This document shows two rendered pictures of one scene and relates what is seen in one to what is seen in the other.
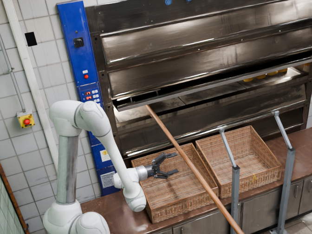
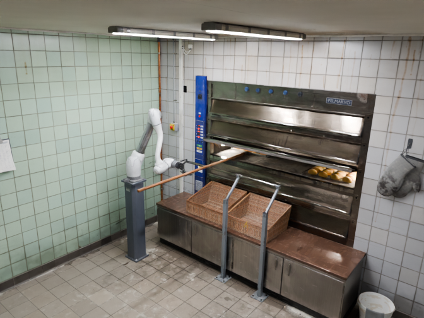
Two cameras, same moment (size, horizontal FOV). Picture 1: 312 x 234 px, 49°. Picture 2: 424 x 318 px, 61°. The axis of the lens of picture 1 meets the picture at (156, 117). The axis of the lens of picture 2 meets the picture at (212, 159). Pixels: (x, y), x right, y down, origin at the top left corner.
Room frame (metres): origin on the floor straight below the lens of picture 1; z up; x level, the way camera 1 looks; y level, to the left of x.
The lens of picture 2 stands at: (-0.20, -3.30, 2.42)
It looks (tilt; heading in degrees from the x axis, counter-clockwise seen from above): 17 degrees down; 56
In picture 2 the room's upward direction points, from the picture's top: 1 degrees clockwise
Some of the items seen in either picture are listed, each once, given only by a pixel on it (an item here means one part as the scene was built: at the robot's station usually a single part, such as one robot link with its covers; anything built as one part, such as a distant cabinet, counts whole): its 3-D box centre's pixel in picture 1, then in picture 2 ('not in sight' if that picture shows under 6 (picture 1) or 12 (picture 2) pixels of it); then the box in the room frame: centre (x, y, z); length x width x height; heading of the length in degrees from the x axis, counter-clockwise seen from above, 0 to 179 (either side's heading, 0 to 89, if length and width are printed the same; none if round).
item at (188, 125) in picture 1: (219, 115); (271, 183); (2.49, -0.55, 1.02); 1.79 x 0.11 x 0.19; 107
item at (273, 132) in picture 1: (219, 139); (269, 204); (2.49, -0.55, 0.76); 1.79 x 0.11 x 0.19; 107
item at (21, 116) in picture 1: (26, 118); (173, 126); (2.01, 0.87, 1.46); 0.10 x 0.07 x 0.10; 107
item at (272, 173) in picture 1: (237, 159); (257, 216); (2.24, -0.64, 0.72); 0.56 x 0.49 x 0.28; 106
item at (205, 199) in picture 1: (173, 180); (216, 201); (2.07, -0.09, 0.72); 0.56 x 0.49 x 0.28; 107
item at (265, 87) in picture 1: (218, 100); (273, 171); (2.51, -0.54, 1.16); 1.80 x 0.06 x 0.04; 107
